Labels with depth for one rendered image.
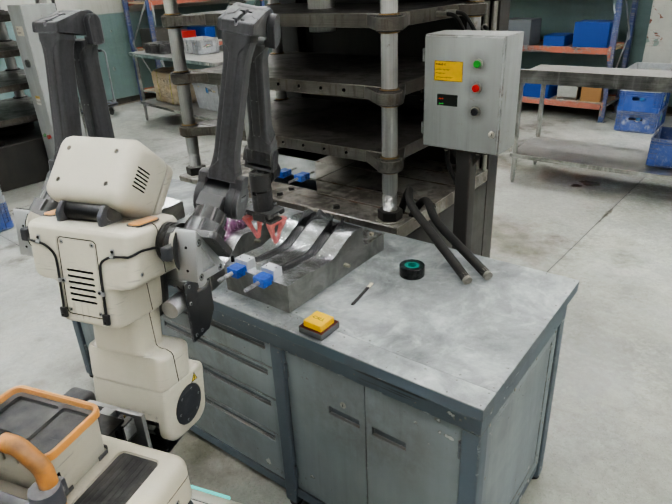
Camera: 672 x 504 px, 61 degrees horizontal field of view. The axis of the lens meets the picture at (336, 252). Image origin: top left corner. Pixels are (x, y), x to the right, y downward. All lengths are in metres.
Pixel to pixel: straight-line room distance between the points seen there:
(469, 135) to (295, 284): 0.88
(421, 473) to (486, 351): 0.39
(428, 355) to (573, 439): 1.16
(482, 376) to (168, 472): 0.73
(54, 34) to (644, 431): 2.41
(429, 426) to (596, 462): 1.04
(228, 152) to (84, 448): 0.65
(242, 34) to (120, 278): 0.54
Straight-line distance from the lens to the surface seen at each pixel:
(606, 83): 4.74
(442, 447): 1.58
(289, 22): 2.50
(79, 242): 1.28
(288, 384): 1.83
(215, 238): 1.18
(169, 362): 1.42
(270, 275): 1.66
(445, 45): 2.14
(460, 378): 1.43
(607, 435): 2.59
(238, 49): 1.23
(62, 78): 1.52
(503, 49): 2.06
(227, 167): 1.26
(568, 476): 2.39
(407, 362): 1.46
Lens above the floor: 1.68
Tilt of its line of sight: 26 degrees down
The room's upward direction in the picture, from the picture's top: 3 degrees counter-clockwise
